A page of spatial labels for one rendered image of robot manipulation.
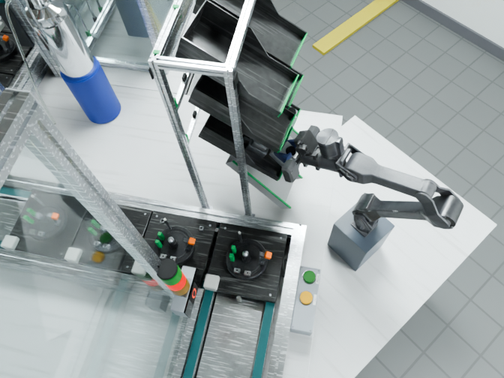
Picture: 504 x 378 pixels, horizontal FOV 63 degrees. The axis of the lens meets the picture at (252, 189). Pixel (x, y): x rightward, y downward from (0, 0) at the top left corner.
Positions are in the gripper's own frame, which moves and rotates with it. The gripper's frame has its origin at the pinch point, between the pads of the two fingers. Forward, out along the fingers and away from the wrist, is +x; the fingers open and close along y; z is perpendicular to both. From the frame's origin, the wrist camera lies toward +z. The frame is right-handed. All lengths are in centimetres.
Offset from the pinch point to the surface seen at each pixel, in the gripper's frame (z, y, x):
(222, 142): 7.6, 9.3, 15.3
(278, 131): 8.2, 0.9, 0.4
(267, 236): -31.4, 14.1, 8.2
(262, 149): 0.9, 2.9, 7.2
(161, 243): -22, 35, 36
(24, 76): 11, 3, 135
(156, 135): -19, -6, 76
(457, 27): -106, -240, 13
